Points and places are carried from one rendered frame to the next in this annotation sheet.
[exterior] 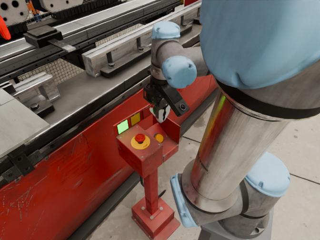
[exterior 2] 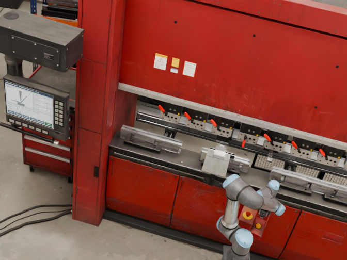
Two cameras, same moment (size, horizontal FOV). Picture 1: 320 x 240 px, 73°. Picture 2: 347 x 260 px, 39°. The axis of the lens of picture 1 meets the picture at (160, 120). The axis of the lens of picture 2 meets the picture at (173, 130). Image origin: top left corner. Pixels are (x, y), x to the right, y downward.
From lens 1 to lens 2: 2.94 m
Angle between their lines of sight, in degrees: 45
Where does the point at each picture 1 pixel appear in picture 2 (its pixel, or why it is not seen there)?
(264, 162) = (246, 234)
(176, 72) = not seen: hidden behind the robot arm
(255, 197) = (234, 237)
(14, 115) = (222, 166)
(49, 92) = (243, 168)
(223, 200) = (225, 223)
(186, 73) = not seen: hidden behind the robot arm
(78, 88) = (256, 177)
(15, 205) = (196, 190)
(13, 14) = (251, 141)
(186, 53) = (264, 193)
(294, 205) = not seen: outside the picture
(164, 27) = (271, 182)
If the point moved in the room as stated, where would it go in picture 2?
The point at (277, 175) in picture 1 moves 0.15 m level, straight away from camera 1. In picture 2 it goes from (242, 238) to (265, 247)
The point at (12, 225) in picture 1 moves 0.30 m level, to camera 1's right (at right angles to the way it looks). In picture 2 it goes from (189, 196) to (205, 223)
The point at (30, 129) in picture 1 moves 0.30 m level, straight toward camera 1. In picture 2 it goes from (220, 173) to (204, 198)
